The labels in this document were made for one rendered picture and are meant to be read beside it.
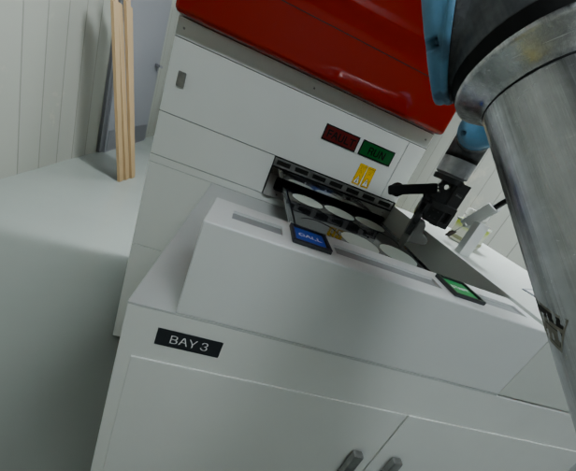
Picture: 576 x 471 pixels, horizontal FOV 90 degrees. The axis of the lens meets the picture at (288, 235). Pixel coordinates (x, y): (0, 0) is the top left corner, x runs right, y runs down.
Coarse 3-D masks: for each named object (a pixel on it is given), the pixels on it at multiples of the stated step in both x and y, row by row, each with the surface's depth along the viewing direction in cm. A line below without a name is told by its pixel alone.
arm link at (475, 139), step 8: (464, 128) 54; (472, 128) 54; (480, 128) 53; (456, 136) 63; (464, 136) 55; (472, 136) 54; (480, 136) 53; (464, 144) 57; (472, 144) 54; (480, 144) 54; (488, 144) 53; (472, 152) 63
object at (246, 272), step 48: (240, 240) 34; (288, 240) 37; (336, 240) 44; (192, 288) 37; (240, 288) 37; (288, 288) 38; (336, 288) 38; (384, 288) 39; (432, 288) 42; (288, 336) 41; (336, 336) 42; (384, 336) 42; (432, 336) 43; (480, 336) 44; (528, 336) 44; (480, 384) 48
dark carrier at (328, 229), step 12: (288, 192) 87; (300, 204) 80; (324, 204) 92; (300, 216) 70; (312, 216) 74; (324, 216) 79; (336, 216) 83; (360, 216) 96; (312, 228) 66; (324, 228) 69; (336, 228) 72; (348, 228) 77; (360, 228) 82; (384, 228) 94; (372, 240) 75; (384, 240) 80; (396, 240) 85; (408, 252) 78; (420, 264) 72
